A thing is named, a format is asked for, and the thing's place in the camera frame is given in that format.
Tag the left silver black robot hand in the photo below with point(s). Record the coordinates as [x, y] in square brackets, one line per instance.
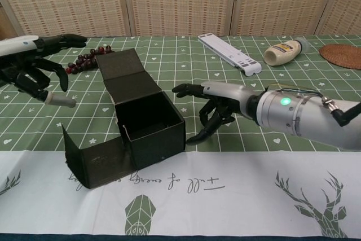
[17, 46]

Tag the white folding stand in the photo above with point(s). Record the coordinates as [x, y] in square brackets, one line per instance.
[225, 52]

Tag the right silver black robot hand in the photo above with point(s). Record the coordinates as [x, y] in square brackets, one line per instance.
[228, 94]

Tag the cream mayonnaise squeeze bottle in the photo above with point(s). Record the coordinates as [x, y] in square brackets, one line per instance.
[282, 53]

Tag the black cardboard box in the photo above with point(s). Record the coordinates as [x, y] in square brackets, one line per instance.
[152, 128]

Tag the dark red grape bunch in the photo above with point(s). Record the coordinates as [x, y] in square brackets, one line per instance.
[81, 61]

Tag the round brown woven coaster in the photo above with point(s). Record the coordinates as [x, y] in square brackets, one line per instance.
[344, 56]

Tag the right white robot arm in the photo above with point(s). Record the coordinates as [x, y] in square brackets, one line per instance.
[282, 111]

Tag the green checked deer tablecloth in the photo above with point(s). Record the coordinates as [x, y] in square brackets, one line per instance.
[253, 196]

